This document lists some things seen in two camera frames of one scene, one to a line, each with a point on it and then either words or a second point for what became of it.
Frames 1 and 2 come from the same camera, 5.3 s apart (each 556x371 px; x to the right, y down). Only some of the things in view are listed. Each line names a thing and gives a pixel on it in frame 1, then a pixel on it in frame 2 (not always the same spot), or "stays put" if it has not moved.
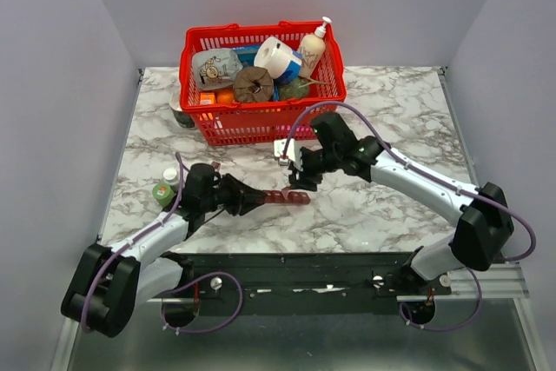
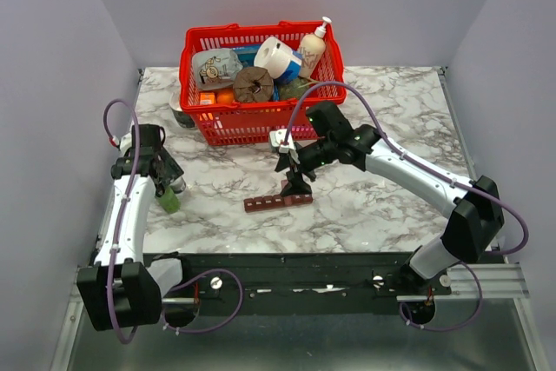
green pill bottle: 163,194 stays put
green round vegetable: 296,89 stays put
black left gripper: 244,198 to 172,170
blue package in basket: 247,55 stays put
